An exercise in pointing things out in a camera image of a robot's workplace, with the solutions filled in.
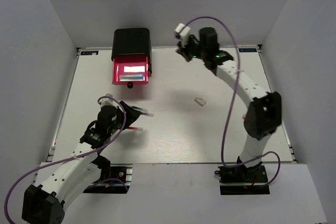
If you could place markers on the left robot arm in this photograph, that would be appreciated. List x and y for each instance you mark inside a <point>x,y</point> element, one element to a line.
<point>49,201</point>

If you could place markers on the white staples box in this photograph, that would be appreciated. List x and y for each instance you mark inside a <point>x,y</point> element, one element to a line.
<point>200,101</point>

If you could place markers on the right blue table label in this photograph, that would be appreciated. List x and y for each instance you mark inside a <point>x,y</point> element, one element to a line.
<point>247,50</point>

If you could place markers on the pink top drawer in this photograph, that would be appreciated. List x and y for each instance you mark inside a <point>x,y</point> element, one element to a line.
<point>130,65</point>

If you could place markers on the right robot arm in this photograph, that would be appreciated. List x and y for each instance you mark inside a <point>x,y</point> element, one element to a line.
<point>264,108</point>

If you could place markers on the left blue table label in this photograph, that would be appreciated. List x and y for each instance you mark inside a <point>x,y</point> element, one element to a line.
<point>89,53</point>

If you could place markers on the blue highlighter marker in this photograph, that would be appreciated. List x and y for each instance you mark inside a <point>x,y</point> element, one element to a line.
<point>136,77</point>

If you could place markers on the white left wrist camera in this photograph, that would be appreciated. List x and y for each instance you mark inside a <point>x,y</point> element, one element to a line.
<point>106,100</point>

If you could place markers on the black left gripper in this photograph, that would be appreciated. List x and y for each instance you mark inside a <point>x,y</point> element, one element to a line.
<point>132,114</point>

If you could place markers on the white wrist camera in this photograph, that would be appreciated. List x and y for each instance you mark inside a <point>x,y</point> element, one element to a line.
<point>181,31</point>
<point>106,100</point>

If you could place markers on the black drawer cabinet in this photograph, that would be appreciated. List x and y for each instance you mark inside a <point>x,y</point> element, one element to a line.
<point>132,41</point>

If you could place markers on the red pen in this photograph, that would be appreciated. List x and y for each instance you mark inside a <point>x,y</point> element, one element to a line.
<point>135,128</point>

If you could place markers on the green pen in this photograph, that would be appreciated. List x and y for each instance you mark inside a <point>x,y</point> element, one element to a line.
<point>140,109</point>

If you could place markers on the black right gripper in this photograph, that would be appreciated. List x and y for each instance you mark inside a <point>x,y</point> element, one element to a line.
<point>184,52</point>

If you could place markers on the blue table label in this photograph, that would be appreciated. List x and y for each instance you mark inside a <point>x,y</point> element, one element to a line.
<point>247,50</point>
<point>89,53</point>

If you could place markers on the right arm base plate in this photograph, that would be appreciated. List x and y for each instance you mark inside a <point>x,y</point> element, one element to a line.
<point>239,181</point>

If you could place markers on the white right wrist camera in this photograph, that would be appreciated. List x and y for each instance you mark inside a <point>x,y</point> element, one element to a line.
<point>181,31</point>

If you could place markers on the green highlighter marker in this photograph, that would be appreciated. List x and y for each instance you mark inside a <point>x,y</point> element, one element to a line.
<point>126,77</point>

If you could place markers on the purple pen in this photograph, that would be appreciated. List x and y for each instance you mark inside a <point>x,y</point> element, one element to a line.
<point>147,114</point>

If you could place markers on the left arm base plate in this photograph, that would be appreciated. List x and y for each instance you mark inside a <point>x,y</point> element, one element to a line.
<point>114,179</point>

